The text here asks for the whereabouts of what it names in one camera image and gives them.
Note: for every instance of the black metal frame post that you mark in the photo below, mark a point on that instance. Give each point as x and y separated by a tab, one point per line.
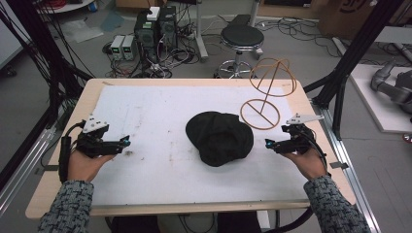
356	48
39	48

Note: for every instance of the black hat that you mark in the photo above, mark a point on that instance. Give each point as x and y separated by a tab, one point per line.
220	139

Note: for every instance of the cardboard box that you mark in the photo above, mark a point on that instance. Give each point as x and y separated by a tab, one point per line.
350	16

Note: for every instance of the white table mat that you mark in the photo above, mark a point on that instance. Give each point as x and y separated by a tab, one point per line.
162	174

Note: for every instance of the black computer tower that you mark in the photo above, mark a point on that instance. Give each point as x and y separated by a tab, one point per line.
167	27
146	37

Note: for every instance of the white board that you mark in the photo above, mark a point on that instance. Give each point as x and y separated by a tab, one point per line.
372	106

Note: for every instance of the grey bench power supply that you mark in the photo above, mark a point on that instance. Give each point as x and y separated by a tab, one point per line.
117	48
129	48

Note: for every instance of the person's right hand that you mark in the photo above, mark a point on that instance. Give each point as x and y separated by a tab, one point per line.
307	165

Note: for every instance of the person's legs dark trousers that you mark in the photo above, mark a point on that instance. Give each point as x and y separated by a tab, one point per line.
238	223

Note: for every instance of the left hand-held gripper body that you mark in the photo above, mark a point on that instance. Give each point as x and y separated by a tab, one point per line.
94	142

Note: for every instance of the white box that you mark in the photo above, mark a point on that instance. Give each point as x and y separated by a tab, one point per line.
153	13

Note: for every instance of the black round stool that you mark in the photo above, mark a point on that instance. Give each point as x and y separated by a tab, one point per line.
242	37

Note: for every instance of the person's left hand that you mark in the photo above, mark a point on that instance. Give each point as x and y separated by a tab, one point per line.
82	166

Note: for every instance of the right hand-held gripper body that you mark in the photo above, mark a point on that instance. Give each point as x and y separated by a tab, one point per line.
299	137

